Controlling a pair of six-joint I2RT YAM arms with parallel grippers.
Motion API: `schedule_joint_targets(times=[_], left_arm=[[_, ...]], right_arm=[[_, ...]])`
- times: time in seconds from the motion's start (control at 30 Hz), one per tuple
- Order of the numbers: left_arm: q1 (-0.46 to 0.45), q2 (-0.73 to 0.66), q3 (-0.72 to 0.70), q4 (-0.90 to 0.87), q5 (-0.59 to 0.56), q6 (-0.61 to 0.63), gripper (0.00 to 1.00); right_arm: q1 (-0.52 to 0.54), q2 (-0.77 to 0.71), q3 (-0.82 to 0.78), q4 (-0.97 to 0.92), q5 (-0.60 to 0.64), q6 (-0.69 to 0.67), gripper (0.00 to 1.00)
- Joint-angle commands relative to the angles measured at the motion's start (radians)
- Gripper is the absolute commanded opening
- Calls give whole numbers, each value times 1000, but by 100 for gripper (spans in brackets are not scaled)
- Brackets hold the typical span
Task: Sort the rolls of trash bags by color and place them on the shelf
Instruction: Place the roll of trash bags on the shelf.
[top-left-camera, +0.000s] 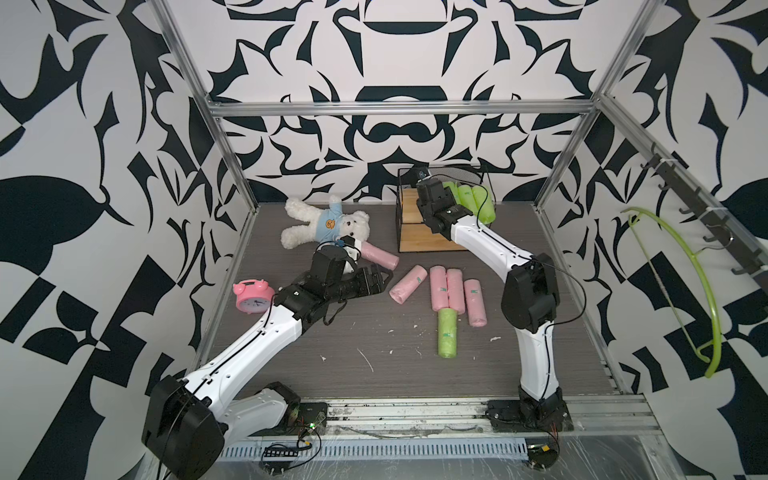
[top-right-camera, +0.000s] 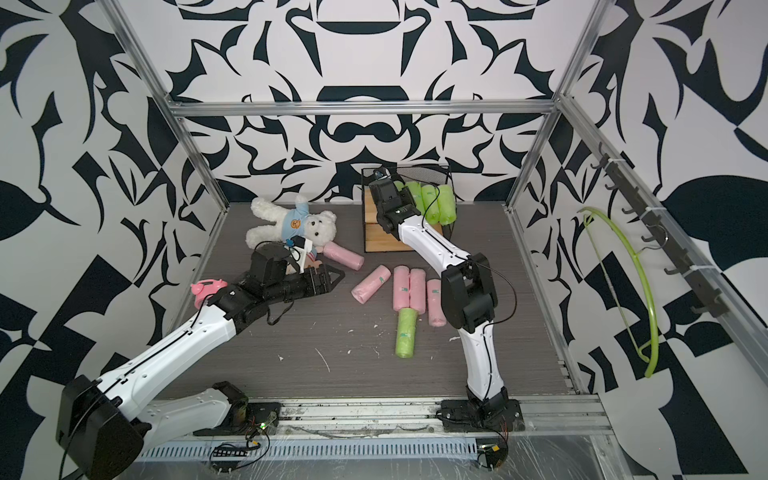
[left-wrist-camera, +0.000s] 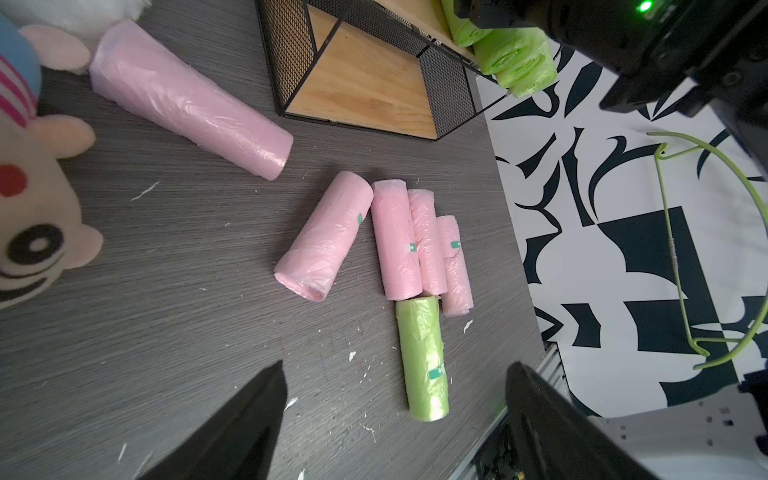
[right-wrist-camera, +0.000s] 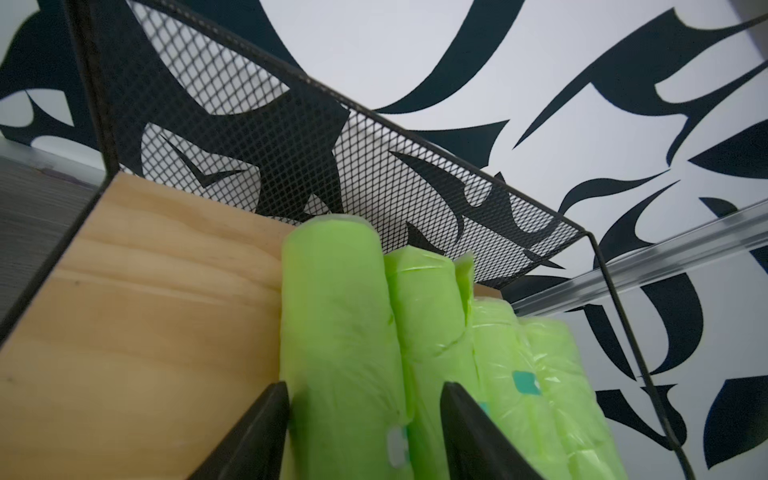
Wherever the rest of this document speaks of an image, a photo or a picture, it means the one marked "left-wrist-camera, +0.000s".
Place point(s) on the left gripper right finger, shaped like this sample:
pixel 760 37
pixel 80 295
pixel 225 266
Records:
pixel 553 440

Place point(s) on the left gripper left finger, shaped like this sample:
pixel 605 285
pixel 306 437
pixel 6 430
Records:
pixel 239 440

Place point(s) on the green trash bag roll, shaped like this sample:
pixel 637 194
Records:
pixel 463 31
pixel 502 47
pixel 422 353
pixel 529 77

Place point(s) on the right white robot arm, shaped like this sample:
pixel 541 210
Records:
pixel 653 46

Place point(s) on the pink trash bag roll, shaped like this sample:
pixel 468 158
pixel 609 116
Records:
pixel 395 240
pixel 458 299
pixel 310 266
pixel 138 73
pixel 424 218

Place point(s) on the green plastic hanger hoop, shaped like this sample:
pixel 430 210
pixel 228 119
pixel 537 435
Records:
pixel 729 215

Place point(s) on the round-face plush doll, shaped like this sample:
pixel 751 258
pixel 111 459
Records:
pixel 42 230

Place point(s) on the white teddy bear blue shirt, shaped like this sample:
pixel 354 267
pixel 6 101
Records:
pixel 66 15

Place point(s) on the black wire wooden shelf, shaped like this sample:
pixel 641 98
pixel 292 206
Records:
pixel 389 66

